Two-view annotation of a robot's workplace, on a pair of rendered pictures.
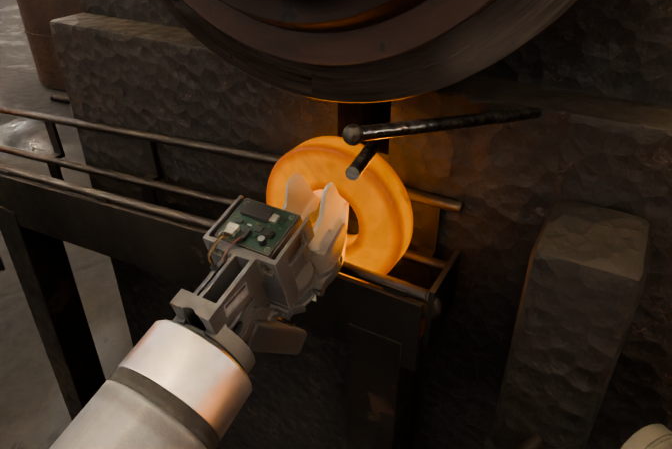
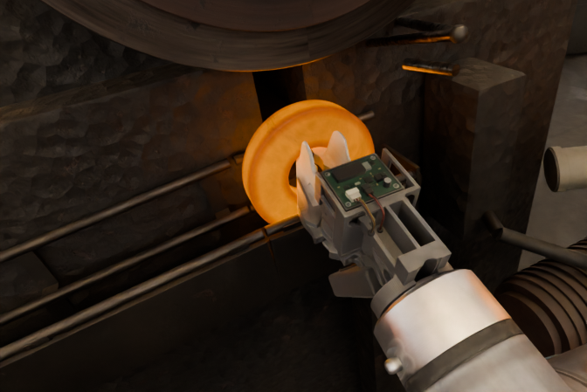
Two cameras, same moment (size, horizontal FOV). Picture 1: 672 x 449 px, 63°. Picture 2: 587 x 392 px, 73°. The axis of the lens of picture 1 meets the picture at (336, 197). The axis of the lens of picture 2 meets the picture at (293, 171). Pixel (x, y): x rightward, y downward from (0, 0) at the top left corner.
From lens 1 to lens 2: 0.38 m
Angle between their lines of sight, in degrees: 40
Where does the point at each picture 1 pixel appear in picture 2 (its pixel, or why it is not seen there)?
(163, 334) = (435, 297)
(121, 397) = (494, 361)
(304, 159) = (285, 134)
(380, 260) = not seen: hidden behind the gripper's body
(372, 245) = not seen: hidden behind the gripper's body
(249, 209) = (342, 174)
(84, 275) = not seen: outside the picture
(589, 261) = (502, 79)
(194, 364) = (479, 291)
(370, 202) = (348, 135)
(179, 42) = (36, 113)
